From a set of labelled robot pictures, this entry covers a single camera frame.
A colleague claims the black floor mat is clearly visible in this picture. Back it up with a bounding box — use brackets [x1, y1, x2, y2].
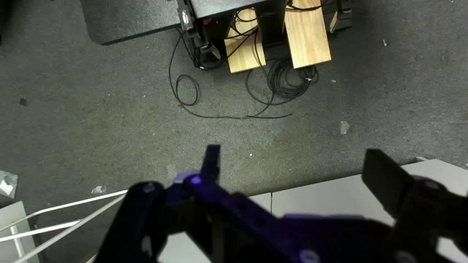
[80, 0, 183, 46]

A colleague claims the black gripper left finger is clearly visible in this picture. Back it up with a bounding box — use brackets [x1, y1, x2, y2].
[199, 143, 223, 186]

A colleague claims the wide wooden plank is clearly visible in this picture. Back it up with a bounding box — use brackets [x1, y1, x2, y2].
[284, 0, 334, 70]

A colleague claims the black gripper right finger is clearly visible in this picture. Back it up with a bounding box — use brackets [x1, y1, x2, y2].
[362, 147, 419, 224]

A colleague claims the coiled black cable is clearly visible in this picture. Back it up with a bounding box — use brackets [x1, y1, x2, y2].
[267, 56, 321, 100]

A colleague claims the narrow wooden plank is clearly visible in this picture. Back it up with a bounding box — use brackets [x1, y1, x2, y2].
[223, 7, 270, 74]

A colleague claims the white platform panel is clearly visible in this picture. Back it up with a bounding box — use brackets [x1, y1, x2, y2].
[157, 157, 468, 263]

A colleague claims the long loose black cable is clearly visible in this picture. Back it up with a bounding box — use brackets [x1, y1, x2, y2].
[167, 27, 295, 121]

